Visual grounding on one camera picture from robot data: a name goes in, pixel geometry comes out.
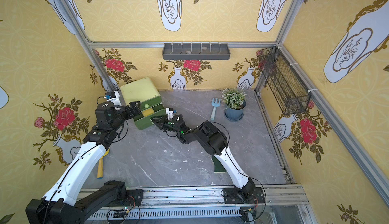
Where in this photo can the green yellow sponge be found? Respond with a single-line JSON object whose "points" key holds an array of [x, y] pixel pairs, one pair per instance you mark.
{"points": [[218, 167]]}

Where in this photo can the yellow sponge in drawer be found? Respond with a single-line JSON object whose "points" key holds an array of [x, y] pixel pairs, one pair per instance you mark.
{"points": [[148, 112]]}

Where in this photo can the light blue garden fork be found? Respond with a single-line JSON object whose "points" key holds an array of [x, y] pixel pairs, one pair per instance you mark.
{"points": [[215, 104]]}

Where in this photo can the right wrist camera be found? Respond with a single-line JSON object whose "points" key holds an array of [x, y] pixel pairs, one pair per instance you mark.
{"points": [[170, 112]]}

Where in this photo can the yellow toy shovel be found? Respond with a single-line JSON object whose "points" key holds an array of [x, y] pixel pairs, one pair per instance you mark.
{"points": [[100, 165]]}

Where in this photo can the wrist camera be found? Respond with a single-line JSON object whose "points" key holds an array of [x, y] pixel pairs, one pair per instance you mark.
{"points": [[170, 112], [114, 97]]}

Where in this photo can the aluminium mounting rail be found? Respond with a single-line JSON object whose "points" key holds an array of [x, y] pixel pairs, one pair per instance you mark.
{"points": [[207, 202]]}

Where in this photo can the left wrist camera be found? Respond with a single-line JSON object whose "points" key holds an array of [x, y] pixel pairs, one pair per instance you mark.
{"points": [[114, 97]]}

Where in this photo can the grey wall shelf tray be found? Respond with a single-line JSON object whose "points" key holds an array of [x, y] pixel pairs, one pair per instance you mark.
{"points": [[196, 51]]}

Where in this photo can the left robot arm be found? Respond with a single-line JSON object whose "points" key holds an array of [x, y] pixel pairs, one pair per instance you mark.
{"points": [[59, 205]]}

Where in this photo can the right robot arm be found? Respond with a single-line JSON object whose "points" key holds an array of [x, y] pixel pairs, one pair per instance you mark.
{"points": [[215, 143]]}

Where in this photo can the artificial green plant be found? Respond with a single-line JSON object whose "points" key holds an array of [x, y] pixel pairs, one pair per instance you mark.
{"points": [[234, 98]]}

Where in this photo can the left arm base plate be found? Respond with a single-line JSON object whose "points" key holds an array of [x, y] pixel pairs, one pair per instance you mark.
{"points": [[133, 197]]}

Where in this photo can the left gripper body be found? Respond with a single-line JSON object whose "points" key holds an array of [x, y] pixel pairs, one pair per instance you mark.
{"points": [[132, 110]]}

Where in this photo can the blue plant pot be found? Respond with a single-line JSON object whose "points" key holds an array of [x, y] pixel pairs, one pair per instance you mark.
{"points": [[234, 115]]}

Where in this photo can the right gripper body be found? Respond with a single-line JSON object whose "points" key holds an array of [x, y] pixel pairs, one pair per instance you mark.
{"points": [[164, 122]]}

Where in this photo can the black wire mesh basket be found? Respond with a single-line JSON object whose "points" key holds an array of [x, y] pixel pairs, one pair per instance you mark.
{"points": [[288, 89]]}

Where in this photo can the light green drawer cabinet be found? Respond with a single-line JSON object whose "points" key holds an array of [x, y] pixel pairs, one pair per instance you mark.
{"points": [[141, 90]]}

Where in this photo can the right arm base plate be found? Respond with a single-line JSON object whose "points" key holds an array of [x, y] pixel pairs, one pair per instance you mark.
{"points": [[237, 196]]}

